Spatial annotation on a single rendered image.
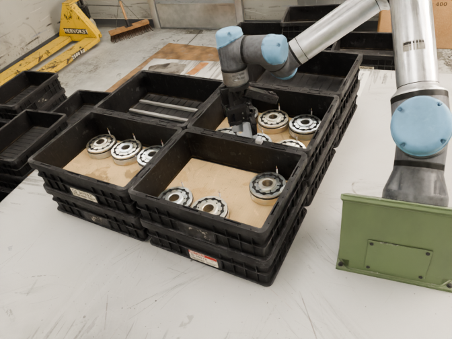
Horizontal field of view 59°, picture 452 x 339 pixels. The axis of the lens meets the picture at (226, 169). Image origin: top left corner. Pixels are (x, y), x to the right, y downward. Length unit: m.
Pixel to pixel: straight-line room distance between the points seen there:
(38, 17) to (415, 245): 4.57
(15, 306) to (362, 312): 0.92
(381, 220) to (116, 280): 0.72
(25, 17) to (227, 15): 2.11
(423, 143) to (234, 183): 0.52
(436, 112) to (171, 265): 0.77
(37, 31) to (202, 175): 3.98
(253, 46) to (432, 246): 0.64
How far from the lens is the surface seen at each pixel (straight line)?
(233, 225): 0.92
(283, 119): 1.34
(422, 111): 0.91
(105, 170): 1.35
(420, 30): 0.99
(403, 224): 0.96
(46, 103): 2.72
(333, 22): 1.18
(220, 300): 1.08
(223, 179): 1.18
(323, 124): 1.19
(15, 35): 4.81
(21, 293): 1.32
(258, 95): 1.20
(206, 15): 4.47
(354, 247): 1.04
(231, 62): 1.12
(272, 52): 1.06
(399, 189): 1.04
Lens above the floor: 1.62
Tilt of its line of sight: 40 degrees down
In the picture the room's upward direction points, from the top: 11 degrees counter-clockwise
